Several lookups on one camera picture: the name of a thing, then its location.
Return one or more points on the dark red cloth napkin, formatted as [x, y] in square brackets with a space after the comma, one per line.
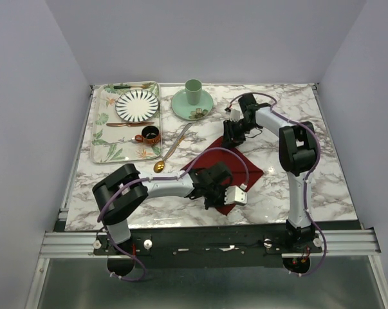
[242, 161]

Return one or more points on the silver butter knife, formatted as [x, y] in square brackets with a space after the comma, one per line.
[182, 133]

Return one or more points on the floral rectangular serving tray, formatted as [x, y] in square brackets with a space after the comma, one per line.
[117, 144]

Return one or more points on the green round saucer plate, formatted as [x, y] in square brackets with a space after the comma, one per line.
[186, 111]

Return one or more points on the aluminium frame rail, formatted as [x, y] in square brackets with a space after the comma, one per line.
[81, 244]

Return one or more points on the green plastic cup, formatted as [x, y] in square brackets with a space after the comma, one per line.
[193, 91]

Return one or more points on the orange black coffee mug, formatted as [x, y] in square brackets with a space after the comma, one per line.
[150, 135]

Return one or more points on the gold spoon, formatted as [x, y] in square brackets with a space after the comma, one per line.
[160, 165]

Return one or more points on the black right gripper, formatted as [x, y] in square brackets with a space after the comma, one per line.
[230, 139]

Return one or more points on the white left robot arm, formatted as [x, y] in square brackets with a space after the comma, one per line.
[121, 193]

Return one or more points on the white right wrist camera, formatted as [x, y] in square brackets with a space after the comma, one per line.
[234, 114]

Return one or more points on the green handled gold fork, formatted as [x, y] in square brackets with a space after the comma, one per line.
[127, 86]

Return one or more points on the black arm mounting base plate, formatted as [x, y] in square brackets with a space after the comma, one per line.
[209, 247]

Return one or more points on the striped white round plate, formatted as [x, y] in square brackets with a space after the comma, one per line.
[138, 105]

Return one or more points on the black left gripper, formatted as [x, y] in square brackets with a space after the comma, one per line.
[207, 205]

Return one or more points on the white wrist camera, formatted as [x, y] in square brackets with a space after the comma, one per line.
[234, 114]
[235, 195]

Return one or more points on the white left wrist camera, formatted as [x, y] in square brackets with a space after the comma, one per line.
[235, 195]

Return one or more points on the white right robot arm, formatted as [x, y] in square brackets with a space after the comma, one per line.
[299, 155]

